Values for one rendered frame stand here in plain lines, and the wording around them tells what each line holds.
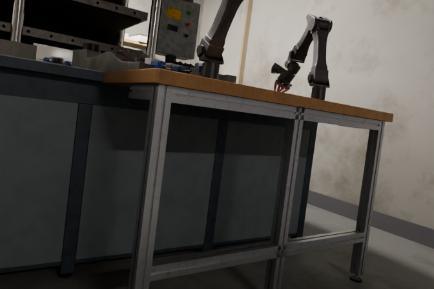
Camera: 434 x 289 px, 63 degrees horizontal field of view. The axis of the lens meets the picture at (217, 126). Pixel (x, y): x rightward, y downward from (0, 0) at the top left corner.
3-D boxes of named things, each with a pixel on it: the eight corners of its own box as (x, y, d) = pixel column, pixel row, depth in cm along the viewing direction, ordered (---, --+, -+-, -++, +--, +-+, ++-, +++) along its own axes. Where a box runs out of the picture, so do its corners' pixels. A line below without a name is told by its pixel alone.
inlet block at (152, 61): (175, 74, 136) (177, 60, 136) (166, 71, 132) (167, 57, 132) (153, 73, 144) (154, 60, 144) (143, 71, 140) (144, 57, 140)
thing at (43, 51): (81, 81, 209) (84, 52, 208) (30, 74, 194) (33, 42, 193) (64, 82, 250) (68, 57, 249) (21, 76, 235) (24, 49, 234)
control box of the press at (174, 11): (178, 204, 258) (203, 3, 253) (139, 206, 241) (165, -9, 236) (165, 197, 276) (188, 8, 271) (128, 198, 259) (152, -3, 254)
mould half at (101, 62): (186, 86, 153) (188, 60, 153) (137, 76, 133) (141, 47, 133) (117, 81, 185) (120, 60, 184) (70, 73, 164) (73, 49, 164)
